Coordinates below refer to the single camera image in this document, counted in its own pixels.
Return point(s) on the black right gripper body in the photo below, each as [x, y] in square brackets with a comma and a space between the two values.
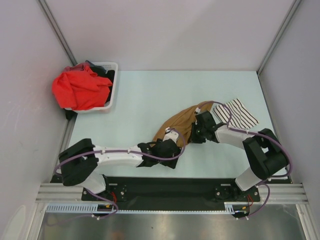
[202, 129]

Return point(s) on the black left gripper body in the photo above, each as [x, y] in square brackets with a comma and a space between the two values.
[158, 141]

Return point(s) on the tan brown garment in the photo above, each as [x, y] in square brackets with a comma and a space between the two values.
[182, 121]

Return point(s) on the black white striped tank top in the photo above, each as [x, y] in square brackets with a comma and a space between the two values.
[241, 118]

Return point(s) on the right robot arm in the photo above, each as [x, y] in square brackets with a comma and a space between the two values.
[265, 154]

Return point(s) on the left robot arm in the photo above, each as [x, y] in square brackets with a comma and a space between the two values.
[83, 163]

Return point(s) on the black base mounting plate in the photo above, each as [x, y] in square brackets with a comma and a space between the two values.
[172, 194]

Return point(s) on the black garment in basket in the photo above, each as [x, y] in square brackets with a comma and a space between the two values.
[102, 72]

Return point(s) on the white plastic laundry basket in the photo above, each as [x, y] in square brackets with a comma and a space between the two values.
[110, 69]

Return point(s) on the red garment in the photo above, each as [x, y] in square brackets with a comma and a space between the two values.
[79, 88]

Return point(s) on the dark blue garment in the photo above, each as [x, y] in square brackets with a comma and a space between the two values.
[87, 63]

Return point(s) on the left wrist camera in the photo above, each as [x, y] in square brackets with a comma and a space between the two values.
[171, 134]

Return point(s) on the white slotted cable duct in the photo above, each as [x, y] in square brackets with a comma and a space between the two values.
[96, 208]

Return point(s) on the aluminium frame rail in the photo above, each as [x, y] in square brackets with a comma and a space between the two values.
[276, 194]

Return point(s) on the right aluminium corner post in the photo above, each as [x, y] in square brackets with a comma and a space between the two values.
[279, 34]

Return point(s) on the aluminium corner post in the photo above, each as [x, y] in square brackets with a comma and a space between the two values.
[57, 30]
[279, 34]

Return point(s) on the left aluminium corner post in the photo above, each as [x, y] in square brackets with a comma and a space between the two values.
[57, 30]

